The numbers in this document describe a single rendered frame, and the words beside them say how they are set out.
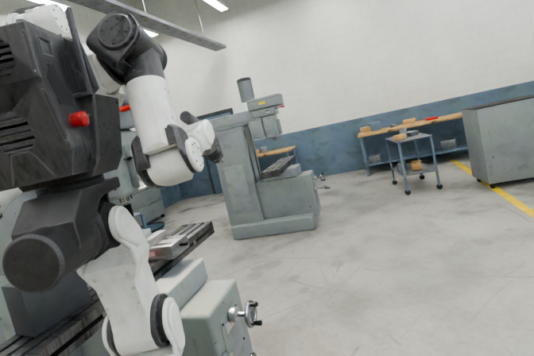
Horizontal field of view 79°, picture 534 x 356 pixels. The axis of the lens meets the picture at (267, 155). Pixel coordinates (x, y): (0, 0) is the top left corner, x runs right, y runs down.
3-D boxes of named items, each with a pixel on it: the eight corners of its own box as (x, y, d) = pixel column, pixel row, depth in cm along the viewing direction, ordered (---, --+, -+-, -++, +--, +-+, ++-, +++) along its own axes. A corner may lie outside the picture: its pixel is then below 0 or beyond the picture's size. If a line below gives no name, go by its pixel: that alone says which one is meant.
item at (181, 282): (209, 278, 174) (203, 257, 173) (172, 319, 142) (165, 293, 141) (135, 283, 190) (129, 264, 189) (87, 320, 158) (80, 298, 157)
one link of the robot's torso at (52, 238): (75, 288, 59) (48, 195, 58) (6, 303, 59) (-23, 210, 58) (134, 236, 87) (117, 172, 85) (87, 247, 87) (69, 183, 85)
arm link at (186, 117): (218, 148, 105) (207, 141, 93) (187, 158, 105) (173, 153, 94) (209, 116, 106) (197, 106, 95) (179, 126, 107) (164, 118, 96)
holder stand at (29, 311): (92, 300, 130) (79, 253, 129) (35, 338, 111) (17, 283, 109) (73, 299, 136) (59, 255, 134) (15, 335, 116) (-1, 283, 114)
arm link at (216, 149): (230, 158, 116) (220, 153, 104) (204, 166, 117) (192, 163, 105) (219, 125, 118) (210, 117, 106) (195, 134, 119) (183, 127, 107)
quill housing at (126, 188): (151, 187, 168) (135, 127, 165) (122, 199, 149) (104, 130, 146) (122, 193, 174) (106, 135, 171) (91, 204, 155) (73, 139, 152)
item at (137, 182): (145, 184, 159) (134, 143, 157) (140, 187, 155) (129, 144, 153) (139, 186, 160) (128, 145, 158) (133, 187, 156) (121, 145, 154)
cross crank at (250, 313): (265, 317, 155) (261, 294, 153) (258, 334, 143) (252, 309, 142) (236, 318, 160) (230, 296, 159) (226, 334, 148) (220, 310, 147)
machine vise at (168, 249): (190, 246, 171) (184, 226, 170) (174, 259, 157) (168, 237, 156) (137, 252, 182) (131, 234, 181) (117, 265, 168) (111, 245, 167)
